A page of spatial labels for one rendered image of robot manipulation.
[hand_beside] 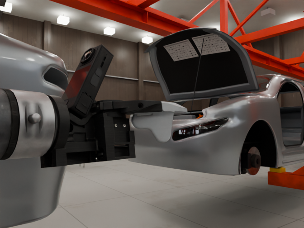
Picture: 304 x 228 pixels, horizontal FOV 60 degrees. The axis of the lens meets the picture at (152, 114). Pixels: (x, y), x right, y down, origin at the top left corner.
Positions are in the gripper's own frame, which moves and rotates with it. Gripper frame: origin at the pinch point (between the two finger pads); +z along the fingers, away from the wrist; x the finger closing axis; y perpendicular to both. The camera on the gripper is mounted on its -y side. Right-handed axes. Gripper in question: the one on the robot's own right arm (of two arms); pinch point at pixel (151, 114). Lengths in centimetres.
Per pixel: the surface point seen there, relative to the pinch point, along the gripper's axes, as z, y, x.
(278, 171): 310, 44, -69
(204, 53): 265, -114, -122
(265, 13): 1117, -534, -245
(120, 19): 247, -211, -251
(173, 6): 868, -609, -544
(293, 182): 307, 58, -54
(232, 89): 293, -64, -104
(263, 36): 555, -219, -122
